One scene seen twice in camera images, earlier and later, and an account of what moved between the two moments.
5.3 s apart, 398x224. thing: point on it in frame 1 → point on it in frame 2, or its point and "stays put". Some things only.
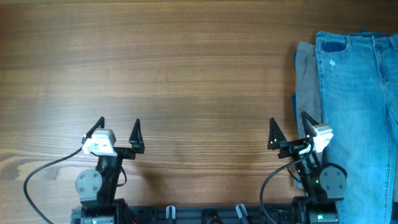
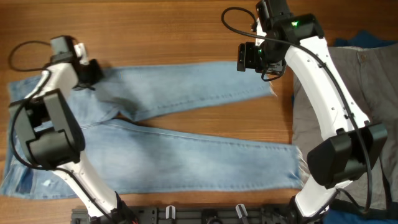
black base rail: [184, 215] stays put
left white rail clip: [173, 211] stays put
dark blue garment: [293, 95] → [363, 39]
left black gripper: [137, 144] → [87, 84]
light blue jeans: [357, 84] → [120, 155]
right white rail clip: [239, 212] stays put
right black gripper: [290, 148] → [246, 60]
